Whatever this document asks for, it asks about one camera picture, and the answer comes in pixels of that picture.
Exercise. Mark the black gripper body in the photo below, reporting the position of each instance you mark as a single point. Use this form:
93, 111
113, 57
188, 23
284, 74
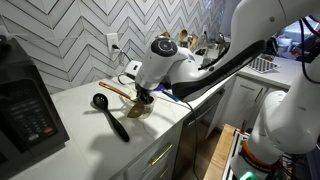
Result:
144, 90

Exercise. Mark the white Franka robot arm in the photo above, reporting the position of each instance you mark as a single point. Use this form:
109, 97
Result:
290, 116

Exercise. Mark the long wooden spoon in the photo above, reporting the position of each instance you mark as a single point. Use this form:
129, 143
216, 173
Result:
115, 89

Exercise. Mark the black slotted spoon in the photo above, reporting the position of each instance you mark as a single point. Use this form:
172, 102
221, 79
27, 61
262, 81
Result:
113, 121

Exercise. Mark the pale wooden spoon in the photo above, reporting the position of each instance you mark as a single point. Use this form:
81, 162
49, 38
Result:
183, 34

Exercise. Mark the glass kettle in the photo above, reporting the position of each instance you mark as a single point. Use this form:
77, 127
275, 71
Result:
213, 55

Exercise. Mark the wooden board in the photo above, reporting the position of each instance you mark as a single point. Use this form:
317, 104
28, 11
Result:
220, 153

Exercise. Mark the black microwave oven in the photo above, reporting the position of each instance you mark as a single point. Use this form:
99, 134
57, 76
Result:
23, 110

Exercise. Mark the checkered drying mat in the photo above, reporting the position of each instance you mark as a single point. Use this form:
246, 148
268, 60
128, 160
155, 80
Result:
263, 65

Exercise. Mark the white wall outlet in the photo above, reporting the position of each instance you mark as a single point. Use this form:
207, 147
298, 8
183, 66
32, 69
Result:
112, 39

